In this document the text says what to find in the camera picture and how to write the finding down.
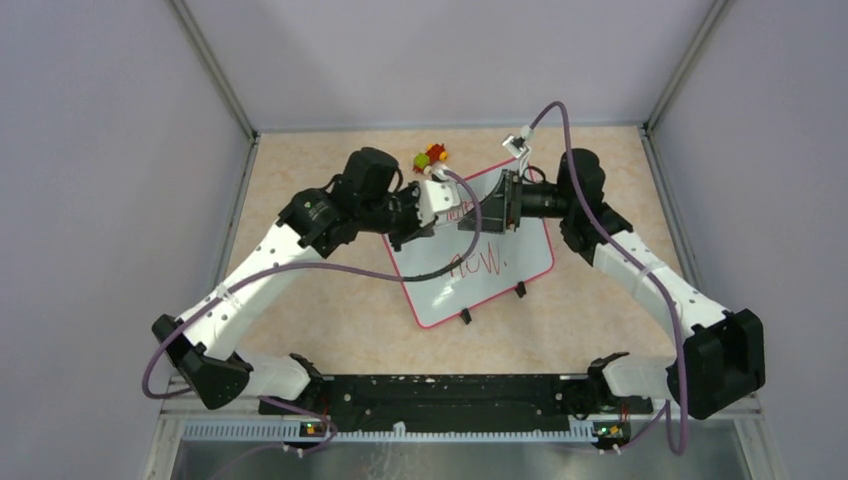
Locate colourful toy car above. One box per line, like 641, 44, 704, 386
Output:
412, 143, 448, 175

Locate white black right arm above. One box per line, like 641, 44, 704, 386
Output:
481, 148, 766, 420

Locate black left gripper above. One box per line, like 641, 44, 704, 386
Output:
358, 179, 438, 251

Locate pink framed whiteboard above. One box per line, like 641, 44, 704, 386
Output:
380, 157, 556, 331

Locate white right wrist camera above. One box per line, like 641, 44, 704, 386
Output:
502, 125, 534, 169

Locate red white marker pen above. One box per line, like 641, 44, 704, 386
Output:
434, 219, 462, 229

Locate grey cable duct strip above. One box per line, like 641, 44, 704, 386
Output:
182, 420, 597, 443

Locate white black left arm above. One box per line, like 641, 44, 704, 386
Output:
149, 147, 455, 414

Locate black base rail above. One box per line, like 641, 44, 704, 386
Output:
293, 374, 654, 433

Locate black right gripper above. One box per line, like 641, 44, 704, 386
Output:
459, 169, 575, 234

